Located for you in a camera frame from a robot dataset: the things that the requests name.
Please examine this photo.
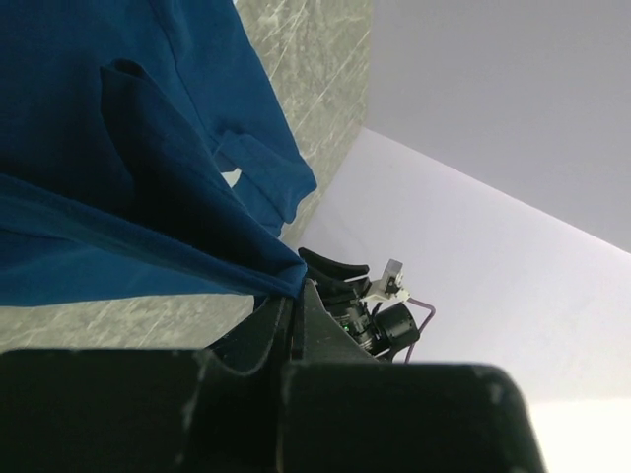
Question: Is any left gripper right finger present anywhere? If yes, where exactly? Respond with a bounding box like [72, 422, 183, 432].
[283, 283, 544, 472]

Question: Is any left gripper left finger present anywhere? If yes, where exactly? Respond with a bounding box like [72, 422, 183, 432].
[1, 298, 294, 472]

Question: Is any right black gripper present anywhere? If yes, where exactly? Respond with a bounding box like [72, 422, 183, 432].
[298, 247, 389, 362]

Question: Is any blue printed t-shirt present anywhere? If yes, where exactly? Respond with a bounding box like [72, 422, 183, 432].
[1, 1, 316, 306]

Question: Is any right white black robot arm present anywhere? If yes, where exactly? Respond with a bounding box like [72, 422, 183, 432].
[298, 247, 422, 362]

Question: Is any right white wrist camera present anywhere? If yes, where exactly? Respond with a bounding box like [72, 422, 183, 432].
[361, 259, 410, 303]

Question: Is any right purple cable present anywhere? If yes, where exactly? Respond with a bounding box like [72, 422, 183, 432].
[401, 297, 439, 365]

